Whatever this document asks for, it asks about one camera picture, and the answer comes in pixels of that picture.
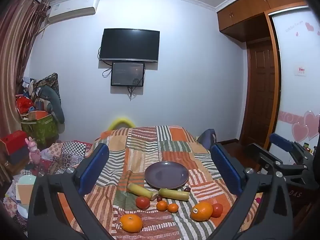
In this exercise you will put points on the large plain orange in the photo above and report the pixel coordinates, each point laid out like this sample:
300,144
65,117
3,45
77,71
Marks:
130,223

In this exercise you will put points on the dark red grape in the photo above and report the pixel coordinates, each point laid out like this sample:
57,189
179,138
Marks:
159,198
187,189

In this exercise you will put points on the large orange with sticker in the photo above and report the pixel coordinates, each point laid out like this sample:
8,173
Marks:
201,211

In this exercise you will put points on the red box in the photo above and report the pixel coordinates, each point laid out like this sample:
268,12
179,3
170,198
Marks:
13,145

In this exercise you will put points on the wooden overhead cabinet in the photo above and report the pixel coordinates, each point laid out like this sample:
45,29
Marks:
250,10

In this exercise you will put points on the red tomato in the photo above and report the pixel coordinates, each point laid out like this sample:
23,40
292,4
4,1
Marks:
143,202
217,210

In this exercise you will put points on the black wall television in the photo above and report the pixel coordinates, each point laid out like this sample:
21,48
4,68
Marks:
129,44

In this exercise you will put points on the white air conditioner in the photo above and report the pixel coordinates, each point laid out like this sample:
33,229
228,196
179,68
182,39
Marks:
72,8

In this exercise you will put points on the checkered cloth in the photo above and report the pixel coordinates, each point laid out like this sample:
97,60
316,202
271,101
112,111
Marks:
73,148

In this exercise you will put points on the small black wall screen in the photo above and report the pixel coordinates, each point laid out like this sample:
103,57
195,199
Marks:
127,73

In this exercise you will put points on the green storage box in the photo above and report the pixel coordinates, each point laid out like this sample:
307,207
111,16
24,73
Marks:
41,130

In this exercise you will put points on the striped patchwork blanket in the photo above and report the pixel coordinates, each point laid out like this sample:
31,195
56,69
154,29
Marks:
150,145

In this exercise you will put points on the yellow-green sugarcane piece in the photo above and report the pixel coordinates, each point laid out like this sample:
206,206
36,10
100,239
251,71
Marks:
174,194
140,191

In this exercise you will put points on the white plastic container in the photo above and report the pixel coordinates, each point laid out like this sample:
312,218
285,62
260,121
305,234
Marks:
25,195

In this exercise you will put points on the dark floral cushion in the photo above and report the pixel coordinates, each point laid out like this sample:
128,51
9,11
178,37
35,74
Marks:
51,82

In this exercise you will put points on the brown wooden door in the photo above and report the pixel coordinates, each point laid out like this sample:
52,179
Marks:
262,92

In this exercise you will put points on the grey plush pillow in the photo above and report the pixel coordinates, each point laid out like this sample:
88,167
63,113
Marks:
53,102

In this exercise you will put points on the blue chair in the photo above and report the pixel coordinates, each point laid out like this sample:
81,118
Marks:
206,138

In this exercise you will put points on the striped brown curtain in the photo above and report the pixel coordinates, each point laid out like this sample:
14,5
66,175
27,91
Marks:
15,62

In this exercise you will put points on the red plastic bag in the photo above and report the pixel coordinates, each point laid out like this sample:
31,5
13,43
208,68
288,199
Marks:
24,104

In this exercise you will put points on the dark purple round plate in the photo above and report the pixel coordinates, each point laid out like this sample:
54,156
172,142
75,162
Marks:
166,175

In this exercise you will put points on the orange cardboard box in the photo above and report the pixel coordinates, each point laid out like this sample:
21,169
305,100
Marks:
37,115

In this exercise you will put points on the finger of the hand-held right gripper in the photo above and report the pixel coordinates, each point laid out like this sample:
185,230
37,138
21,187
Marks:
281,142
267,158

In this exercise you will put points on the pink plush toy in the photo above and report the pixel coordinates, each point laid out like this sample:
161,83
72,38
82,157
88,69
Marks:
33,151

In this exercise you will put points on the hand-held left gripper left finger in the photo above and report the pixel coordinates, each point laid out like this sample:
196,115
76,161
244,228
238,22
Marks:
93,170

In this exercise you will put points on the white heart-print wardrobe door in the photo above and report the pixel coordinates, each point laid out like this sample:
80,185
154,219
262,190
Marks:
297,80

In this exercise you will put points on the small orange mandarin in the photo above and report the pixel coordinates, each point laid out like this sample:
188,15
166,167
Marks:
173,207
162,205

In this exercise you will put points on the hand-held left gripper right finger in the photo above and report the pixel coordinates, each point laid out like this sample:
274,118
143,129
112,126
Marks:
226,170

